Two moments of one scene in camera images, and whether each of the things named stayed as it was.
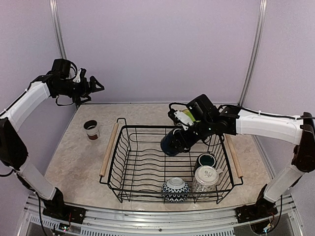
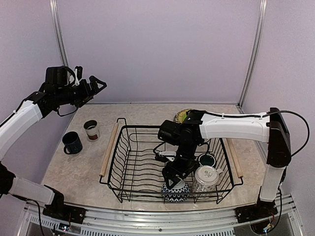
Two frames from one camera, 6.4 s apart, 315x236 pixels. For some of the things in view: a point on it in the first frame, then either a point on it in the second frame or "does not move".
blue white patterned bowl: (175, 190) does not move
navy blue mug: (164, 144) -> (72, 142)
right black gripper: (188, 142) -> (167, 171)
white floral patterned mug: (204, 183) does not move
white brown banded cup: (91, 128) does not move
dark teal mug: (205, 159) does not move
